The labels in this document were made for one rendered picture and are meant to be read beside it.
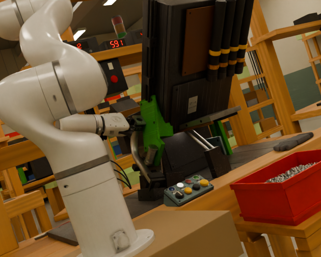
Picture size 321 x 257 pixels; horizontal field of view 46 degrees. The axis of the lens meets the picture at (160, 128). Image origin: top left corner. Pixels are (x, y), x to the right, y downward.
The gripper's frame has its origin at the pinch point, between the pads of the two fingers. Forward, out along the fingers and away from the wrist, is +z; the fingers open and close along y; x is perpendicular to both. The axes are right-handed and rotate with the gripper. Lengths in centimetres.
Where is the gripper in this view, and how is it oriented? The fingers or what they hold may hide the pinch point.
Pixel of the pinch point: (136, 124)
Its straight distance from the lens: 152.1
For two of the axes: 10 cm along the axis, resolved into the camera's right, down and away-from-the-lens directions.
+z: 8.6, -0.2, 5.2
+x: -2.9, 8.1, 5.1
